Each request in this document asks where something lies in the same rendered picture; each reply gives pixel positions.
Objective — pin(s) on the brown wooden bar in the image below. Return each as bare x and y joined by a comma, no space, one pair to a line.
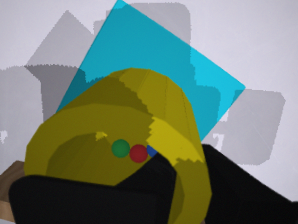
12,173

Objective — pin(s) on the blue marble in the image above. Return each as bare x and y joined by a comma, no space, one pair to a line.
151,151

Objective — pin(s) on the green marble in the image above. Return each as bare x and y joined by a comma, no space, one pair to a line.
120,148

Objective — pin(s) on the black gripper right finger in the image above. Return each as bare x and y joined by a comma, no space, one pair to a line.
239,198

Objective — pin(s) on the yellow cup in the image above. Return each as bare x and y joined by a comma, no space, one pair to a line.
140,106

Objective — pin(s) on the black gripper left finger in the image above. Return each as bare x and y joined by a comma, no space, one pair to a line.
145,197

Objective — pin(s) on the dark red ball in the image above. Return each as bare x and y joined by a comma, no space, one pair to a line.
138,153

